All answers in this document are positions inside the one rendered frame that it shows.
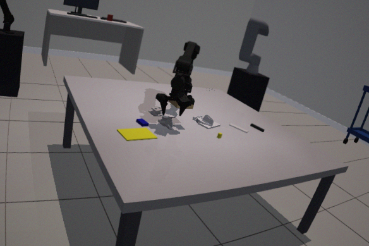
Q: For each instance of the yellow flat plate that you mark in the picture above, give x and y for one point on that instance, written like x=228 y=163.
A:
x=136 y=134

